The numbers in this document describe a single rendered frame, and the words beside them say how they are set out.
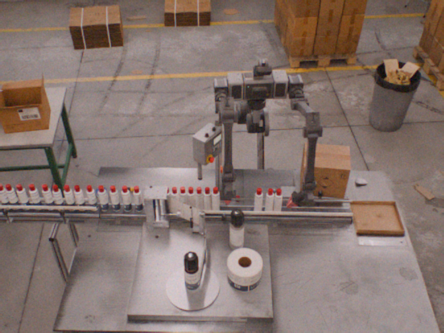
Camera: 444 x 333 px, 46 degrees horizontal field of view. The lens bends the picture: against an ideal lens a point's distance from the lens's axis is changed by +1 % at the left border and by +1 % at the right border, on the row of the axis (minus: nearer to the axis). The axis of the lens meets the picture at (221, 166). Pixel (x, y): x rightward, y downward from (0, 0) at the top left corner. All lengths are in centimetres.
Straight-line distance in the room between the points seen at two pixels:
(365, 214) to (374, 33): 427
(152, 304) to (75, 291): 48
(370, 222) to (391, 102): 214
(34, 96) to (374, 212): 283
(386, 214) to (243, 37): 409
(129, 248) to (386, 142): 315
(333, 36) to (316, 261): 373
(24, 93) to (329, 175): 255
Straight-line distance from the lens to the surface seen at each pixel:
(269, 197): 328
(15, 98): 461
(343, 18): 638
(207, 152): 306
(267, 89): 346
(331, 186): 354
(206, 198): 329
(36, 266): 447
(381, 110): 553
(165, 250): 321
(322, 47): 649
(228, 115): 293
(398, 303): 320
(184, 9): 739
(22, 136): 443
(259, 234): 328
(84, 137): 553
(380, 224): 355
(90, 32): 696
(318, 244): 335
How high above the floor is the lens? 339
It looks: 43 degrees down
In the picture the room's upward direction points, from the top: straight up
